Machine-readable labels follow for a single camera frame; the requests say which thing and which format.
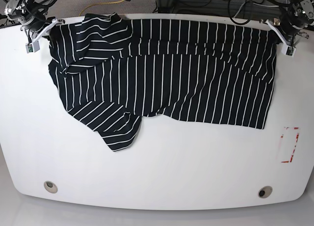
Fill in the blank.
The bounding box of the black white striped T-shirt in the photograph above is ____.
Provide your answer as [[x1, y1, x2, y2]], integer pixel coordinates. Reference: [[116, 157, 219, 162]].
[[49, 14, 277, 151]]

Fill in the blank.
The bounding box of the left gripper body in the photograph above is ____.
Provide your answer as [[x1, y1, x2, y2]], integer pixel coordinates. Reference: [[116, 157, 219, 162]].
[[279, 0, 314, 43]]

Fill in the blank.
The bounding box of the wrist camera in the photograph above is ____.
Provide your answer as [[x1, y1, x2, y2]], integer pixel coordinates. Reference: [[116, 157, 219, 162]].
[[26, 41, 40, 54], [281, 44, 296, 57]]

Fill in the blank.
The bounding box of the left table cable grommet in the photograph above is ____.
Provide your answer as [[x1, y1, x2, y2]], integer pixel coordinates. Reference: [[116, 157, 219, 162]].
[[44, 181, 58, 194]]

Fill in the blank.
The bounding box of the red tape rectangle marking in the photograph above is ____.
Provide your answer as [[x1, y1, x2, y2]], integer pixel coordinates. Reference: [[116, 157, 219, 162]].
[[278, 127, 300, 163]]

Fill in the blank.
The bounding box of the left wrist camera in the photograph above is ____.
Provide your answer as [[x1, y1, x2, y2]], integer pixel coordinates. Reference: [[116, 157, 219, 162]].
[[281, 44, 296, 57]]

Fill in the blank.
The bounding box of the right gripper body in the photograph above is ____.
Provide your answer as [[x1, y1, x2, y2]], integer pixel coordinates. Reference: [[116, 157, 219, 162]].
[[4, 0, 53, 34]]

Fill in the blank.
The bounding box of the right table cable grommet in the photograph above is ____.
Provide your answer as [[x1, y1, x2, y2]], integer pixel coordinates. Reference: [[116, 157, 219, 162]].
[[258, 186, 273, 198]]

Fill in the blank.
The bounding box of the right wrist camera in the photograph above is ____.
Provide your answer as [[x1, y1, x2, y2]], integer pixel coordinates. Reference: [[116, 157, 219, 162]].
[[26, 41, 40, 54]]

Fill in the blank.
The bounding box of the yellow cable on floor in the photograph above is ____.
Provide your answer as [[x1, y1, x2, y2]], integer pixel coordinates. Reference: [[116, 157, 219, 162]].
[[78, 0, 125, 17]]

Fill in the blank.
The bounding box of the table cable grommet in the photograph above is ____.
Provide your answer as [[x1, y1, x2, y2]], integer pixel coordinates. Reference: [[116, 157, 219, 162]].
[[44, 181, 58, 194], [258, 186, 273, 198]]

